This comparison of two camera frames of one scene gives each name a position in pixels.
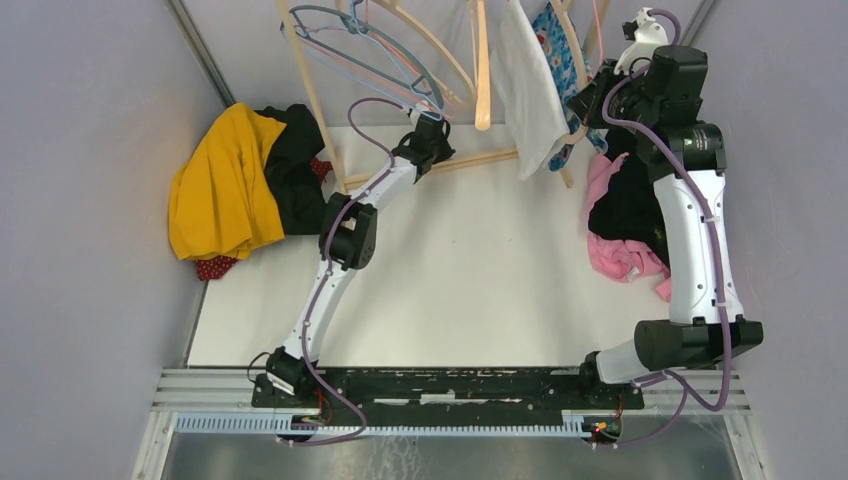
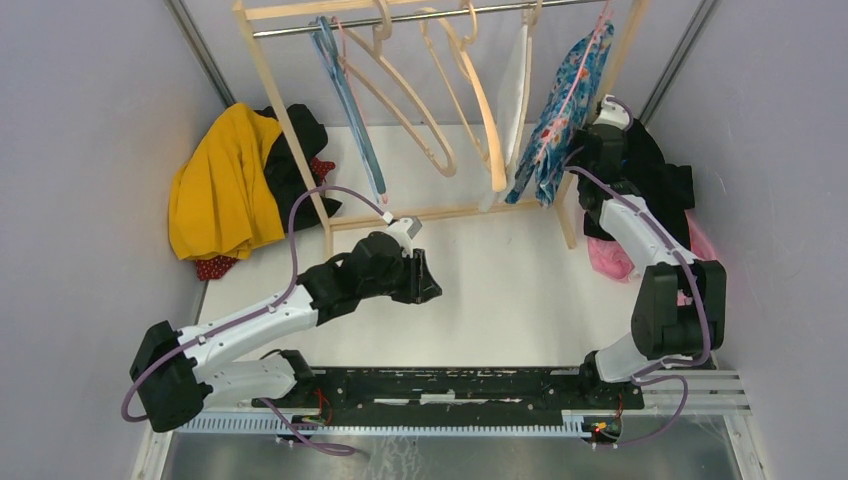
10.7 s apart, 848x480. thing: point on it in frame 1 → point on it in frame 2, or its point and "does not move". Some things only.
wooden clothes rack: x=377 y=174 → x=254 y=10
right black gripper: x=591 y=98 → x=580 y=144
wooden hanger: x=563 y=10 → x=526 y=96
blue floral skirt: x=567 y=73 → x=566 y=110
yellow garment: x=219 y=200 does not move
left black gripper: x=449 y=151 → x=421 y=285
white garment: x=536 y=109 → x=509 y=114
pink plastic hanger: x=600 y=37 → x=606 y=11
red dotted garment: x=212 y=268 does not move
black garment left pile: x=288 y=167 does not move
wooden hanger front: x=483 y=102 → x=461 y=49
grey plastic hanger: x=375 y=31 → x=324 y=35
